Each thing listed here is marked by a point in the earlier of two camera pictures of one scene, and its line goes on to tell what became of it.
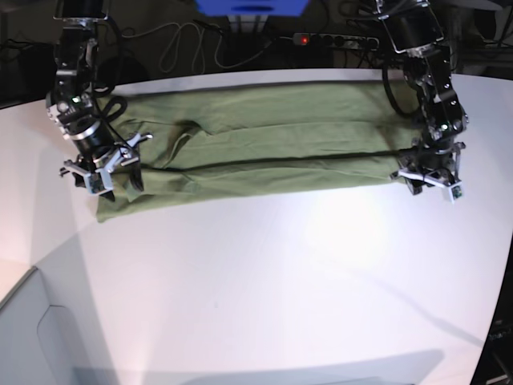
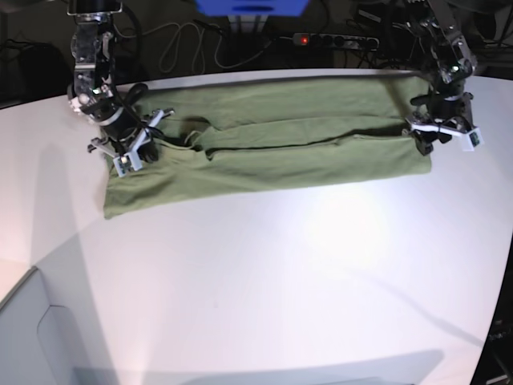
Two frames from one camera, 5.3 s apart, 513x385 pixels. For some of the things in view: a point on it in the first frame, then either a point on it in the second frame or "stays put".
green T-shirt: [223, 143] stays put
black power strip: [337, 40] stays put
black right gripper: [422, 155] to [440, 107]
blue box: [254, 8] stays put
